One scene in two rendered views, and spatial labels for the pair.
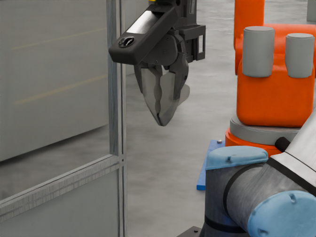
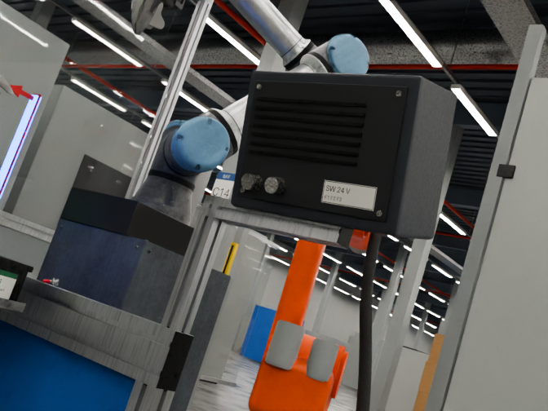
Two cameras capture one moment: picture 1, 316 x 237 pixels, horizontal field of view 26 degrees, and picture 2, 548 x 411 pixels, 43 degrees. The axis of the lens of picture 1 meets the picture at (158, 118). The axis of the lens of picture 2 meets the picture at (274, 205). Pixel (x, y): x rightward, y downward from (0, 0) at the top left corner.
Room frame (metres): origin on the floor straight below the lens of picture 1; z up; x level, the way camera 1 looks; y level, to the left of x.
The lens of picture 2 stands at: (-0.41, -0.47, 0.89)
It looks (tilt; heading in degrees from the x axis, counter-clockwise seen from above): 10 degrees up; 2
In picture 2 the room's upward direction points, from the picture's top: 18 degrees clockwise
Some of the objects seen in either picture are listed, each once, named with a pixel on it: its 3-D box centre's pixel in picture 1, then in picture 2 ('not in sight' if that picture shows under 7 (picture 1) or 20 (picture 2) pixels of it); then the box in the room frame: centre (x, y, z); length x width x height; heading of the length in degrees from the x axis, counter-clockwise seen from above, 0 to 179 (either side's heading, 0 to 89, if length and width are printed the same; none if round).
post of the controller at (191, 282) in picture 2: not in sight; (197, 263); (0.57, -0.35, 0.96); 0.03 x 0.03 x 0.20; 54
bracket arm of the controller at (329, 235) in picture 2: not in sight; (271, 220); (0.51, -0.43, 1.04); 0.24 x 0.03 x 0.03; 54
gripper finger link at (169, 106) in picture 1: (177, 96); (153, 19); (1.01, -0.03, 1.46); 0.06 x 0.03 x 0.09; 144
